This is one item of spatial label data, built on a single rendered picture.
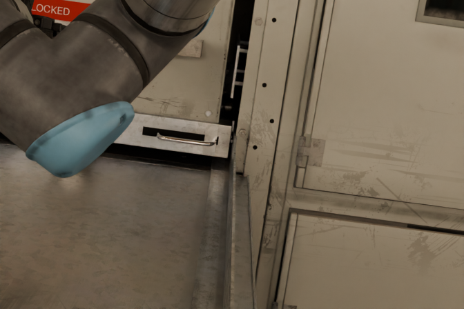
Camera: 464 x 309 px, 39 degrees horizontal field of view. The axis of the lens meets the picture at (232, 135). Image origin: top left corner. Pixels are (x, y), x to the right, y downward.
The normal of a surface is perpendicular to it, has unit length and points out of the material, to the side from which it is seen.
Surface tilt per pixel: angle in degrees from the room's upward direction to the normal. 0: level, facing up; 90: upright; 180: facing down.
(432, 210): 90
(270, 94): 90
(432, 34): 90
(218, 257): 0
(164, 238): 0
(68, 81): 58
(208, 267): 0
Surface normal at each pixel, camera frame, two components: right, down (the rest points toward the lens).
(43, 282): 0.14, -0.97
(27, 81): 0.13, -0.08
